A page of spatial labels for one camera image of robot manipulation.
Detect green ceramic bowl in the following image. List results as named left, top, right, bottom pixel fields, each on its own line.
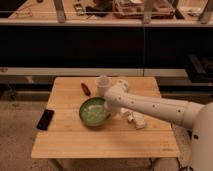
left=79, top=97, right=110, bottom=127

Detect brown red oblong object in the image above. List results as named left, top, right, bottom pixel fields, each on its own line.
left=81, top=83, right=91, bottom=96

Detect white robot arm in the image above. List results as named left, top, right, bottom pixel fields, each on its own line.
left=104, top=80, right=213, bottom=171

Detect translucent plastic cup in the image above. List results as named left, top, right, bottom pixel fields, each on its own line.
left=95, top=75, right=111, bottom=96

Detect crumpled white cloth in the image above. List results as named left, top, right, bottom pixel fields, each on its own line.
left=121, top=108, right=146, bottom=130

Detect wooden table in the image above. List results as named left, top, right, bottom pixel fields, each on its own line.
left=30, top=76, right=181, bottom=171

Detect black smartphone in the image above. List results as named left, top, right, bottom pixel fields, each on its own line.
left=36, top=109, right=54, bottom=131

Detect black box at right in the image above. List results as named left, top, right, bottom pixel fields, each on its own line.
left=185, top=55, right=213, bottom=83

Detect wicker tray on shelf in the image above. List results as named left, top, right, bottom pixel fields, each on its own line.
left=113, top=0, right=175, bottom=19

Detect small dark device on shelf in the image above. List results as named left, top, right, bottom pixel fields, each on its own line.
left=73, top=3, right=85, bottom=16

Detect black cable on floor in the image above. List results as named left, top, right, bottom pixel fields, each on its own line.
left=176, top=156, right=194, bottom=171

